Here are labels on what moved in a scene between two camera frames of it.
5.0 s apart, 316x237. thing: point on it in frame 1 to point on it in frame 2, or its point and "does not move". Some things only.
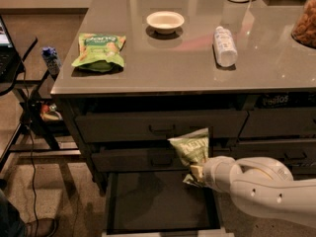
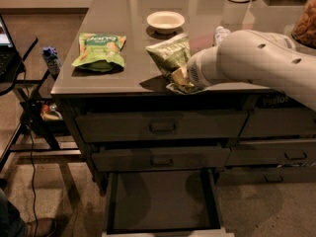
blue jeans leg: (11, 222) does not move
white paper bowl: (165, 22) does not move
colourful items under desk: (49, 113) does not move
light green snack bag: (100, 52) does not move
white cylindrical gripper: (210, 172) to (197, 70)
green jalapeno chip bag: (193, 149) to (170, 55)
